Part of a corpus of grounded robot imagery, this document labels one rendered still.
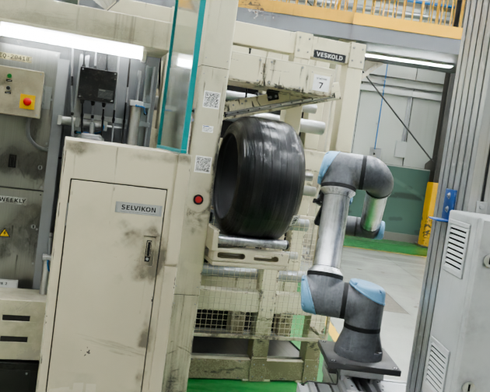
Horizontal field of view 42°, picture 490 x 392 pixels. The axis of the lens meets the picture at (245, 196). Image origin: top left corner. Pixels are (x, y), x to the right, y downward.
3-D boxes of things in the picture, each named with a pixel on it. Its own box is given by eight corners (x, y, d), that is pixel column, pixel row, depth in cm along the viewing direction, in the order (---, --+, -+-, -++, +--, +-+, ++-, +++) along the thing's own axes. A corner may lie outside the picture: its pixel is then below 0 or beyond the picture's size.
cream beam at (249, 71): (218, 78, 307) (222, 48, 306) (207, 82, 331) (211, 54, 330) (332, 98, 325) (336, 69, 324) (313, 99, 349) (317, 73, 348)
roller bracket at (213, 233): (211, 250, 277) (214, 229, 276) (193, 236, 315) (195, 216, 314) (218, 251, 278) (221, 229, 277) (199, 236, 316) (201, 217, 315)
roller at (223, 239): (215, 232, 282) (213, 235, 286) (215, 241, 280) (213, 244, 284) (288, 239, 292) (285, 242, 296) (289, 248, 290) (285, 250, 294)
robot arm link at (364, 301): (382, 332, 192) (389, 288, 191) (338, 324, 194) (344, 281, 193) (380, 322, 204) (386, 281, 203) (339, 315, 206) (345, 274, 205)
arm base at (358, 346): (386, 365, 192) (392, 334, 192) (338, 358, 192) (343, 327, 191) (376, 349, 207) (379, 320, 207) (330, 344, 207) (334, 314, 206)
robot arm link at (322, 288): (344, 319, 192) (368, 150, 204) (295, 310, 195) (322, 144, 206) (342, 320, 204) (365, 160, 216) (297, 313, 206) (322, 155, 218)
